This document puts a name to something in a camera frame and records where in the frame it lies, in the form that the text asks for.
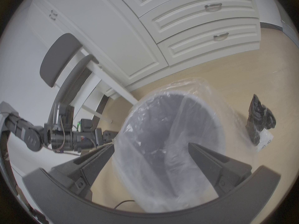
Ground white trash bin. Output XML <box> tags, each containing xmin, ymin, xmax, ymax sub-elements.
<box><xmin>118</xmin><ymin>90</ymin><xmax>226</xmax><ymax>213</ymax></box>

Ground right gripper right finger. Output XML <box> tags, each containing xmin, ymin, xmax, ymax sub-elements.
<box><xmin>188</xmin><ymin>142</ymin><xmax>253</xmax><ymax>196</ymax></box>

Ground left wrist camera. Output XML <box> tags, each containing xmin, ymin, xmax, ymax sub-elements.
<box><xmin>78</xmin><ymin>119</ymin><xmax>94</xmax><ymax>132</ymax></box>

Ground clear printed wrapper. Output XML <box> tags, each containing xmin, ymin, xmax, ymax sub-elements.
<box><xmin>256</xmin><ymin>131</ymin><xmax>274</xmax><ymax>152</ymax></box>

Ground black cable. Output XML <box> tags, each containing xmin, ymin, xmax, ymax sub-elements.
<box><xmin>114</xmin><ymin>200</ymin><xmax>136</xmax><ymax>210</ymax></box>

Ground clear plastic bag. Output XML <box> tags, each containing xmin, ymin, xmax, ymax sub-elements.
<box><xmin>112</xmin><ymin>77</ymin><xmax>236</xmax><ymax>213</ymax></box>

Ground black plastic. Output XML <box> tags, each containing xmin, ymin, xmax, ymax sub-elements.
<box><xmin>246</xmin><ymin>93</ymin><xmax>277</xmax><ymax>146</ymax></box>

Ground white chair with grey cushions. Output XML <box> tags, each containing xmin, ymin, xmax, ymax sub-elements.
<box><xmin>39</xmin><ymin>33</ymin><xmax>139</xmax><ymax>128</ymax></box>

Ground white wardrobe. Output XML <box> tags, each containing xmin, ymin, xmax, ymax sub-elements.
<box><xmin>27</xmin><ymin>0</ymin><xmax>261</xmax><ymax>100</ymax></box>

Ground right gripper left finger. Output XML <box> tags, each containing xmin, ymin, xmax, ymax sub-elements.
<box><xmin>50</xmin><ymin>144</ymin><xmax>115</xmax><ymax>196</ymax></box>

